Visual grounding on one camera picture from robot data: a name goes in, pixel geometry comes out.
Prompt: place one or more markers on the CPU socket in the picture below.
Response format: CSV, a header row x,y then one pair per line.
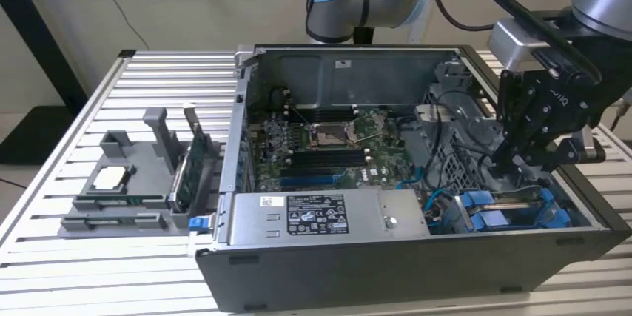
x,y
328,136

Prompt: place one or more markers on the blue expansion slot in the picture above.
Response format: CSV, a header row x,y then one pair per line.
x,y
310,181

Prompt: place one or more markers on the black camera bracket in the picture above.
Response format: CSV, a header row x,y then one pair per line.
x,y
568,153

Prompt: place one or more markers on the silver CPU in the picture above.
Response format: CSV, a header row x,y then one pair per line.
x,y
110,179

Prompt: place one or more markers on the black open PC case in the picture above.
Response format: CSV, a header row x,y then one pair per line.
x,y
345,279

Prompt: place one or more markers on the grey parts rack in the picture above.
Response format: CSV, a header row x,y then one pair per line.
x,y
142,168

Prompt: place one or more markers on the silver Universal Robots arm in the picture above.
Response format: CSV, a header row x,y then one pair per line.
x,y
340,9

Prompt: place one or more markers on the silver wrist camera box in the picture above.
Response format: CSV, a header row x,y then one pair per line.
x,y
513,40

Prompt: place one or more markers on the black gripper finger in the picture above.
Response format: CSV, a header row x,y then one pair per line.
x,y
516,109
542,127

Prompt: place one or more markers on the blue case latch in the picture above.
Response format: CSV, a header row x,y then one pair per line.
x,y
197,224

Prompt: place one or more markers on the black case fan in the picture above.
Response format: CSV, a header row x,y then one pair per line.
x,y
277,95

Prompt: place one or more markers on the green graphics card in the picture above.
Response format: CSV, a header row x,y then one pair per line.
x,y
189,175

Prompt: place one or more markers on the black board slot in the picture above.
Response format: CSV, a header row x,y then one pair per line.
x,y
328,154
328,164

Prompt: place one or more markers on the black table corner cap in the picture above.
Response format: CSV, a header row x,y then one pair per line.
x,y
128,53

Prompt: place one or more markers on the grey perforated drive cage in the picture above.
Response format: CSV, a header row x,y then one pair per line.
x,y
456,162

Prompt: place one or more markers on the green motherboard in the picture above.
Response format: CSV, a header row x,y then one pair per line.
x,y
385,160

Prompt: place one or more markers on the silver power supply unit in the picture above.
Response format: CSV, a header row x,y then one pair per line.
x,y
365,212

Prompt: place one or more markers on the white upright profile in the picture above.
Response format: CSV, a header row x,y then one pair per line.
x,y
417,31

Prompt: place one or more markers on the green RAM stick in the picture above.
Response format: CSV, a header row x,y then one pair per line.
x,y
122,202

